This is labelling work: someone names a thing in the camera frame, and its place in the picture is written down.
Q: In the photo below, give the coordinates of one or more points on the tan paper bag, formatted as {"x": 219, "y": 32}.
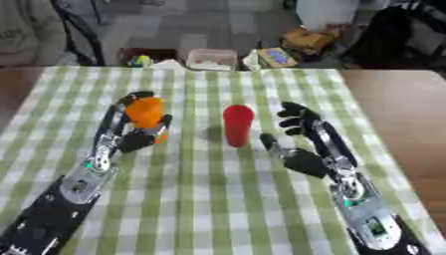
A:
{"x": 308, "y": 39}

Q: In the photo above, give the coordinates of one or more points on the black bag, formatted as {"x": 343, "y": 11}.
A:
{"x": 386, "y": 36}

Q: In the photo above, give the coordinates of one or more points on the orange plastic cup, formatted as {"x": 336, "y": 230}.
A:
{"x": 145, "y": 114}

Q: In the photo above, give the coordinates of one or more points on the black chair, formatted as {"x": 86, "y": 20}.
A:
{"x": 78, "y": 31}

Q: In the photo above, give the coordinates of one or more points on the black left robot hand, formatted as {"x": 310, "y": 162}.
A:
{"x": 135, "y": 140}

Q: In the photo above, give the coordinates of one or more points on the brown box with toys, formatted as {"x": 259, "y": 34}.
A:
{"x": 144, "y": 57}

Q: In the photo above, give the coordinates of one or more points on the yellow box with blue print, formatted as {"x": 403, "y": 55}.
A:
{"x": 276, "y": 57}

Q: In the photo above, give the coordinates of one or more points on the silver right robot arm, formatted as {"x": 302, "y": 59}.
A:
{"x": 371, "y": 215}

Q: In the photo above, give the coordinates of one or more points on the clear plastic container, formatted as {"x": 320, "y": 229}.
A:
{"x": 212, "y": 59}

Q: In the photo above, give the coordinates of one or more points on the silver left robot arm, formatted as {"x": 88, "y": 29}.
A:
{"x": 58, "y": 205}

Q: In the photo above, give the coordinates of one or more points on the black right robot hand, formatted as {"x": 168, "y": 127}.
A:
{"x": 305, "y": 162}

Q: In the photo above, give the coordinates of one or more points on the white bin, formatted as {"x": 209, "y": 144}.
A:
{"x": 326, "y": 13}

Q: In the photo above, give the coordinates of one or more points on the white crumpled paper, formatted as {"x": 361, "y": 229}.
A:
{"x": 168, "y": 64}

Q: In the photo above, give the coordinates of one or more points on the red plastic cup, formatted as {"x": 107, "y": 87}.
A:
{"x": 238, "y": 125}

